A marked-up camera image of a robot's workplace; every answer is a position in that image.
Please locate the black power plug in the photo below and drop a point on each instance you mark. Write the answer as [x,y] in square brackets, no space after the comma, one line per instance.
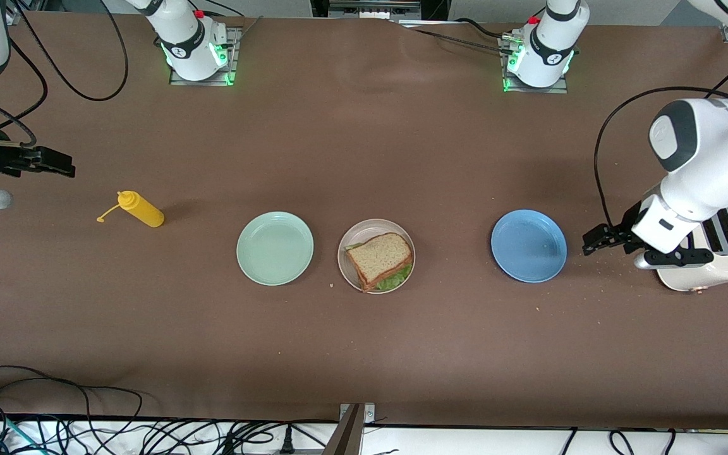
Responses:
[287,442]

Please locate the brown bread slice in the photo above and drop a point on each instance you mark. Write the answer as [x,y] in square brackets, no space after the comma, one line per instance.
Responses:
[367,284]
[380,256]

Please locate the yellow mustard squeeze bottle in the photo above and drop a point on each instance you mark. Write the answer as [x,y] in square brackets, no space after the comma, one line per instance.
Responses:
[143,212]

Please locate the green lettuce leaf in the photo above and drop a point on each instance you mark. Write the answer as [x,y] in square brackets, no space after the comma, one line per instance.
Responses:
[395,278]

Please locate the small metal bracket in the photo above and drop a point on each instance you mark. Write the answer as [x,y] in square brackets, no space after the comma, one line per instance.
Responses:
[369,414]

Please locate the beige plate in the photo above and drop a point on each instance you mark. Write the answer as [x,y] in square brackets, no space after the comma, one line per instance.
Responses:
[351,237]

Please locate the black and grey equipment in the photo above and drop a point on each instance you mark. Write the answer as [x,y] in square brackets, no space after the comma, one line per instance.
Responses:
[373,7]

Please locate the white two-slot toaster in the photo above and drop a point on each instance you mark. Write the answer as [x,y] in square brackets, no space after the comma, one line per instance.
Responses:
[727,253]

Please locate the mint green plate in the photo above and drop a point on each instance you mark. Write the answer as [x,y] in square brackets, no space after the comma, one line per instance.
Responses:
[275,248]

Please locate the dark metal pole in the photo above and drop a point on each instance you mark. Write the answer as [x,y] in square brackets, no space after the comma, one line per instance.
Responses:
[345,439]

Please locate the blue plate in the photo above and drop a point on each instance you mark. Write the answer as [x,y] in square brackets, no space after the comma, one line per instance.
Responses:
[528,246]

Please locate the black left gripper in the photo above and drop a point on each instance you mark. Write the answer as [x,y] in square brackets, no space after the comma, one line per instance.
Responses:
[617,235]

